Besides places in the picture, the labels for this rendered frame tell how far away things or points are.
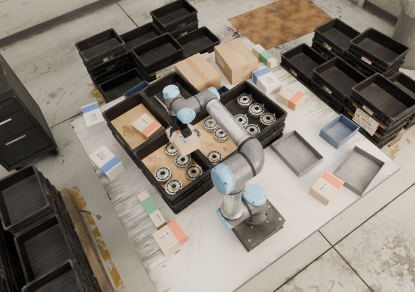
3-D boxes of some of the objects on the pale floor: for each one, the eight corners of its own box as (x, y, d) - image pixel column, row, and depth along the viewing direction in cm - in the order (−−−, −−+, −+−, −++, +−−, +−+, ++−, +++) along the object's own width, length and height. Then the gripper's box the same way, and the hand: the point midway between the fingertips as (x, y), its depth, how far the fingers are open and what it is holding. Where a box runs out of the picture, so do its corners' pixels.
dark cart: (63, 155, 313) (12, 87, 240) (16, 179, 301) (-54, 116, 228) (45, 115, 344) (-6, 44, 271) (1, 135, 332) (-64, 68, 259)
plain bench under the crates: (365, 212, 262) (401, 167, 205) (192, 343, 218) (177, 332, 162) (243, 91, 344) (244, 36, 288) (100, 169, 301) (68, 121, 244)
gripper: (186, 95, 170) (191, 120, 187) (153, 113, 165) (160, 136, 181) (195, 106, 166) (199, 130, 182) (162, 124, 161) (168, 147, 177)
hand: (183, 137), depth 180 cm, fingers closed on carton, 14 cm apart
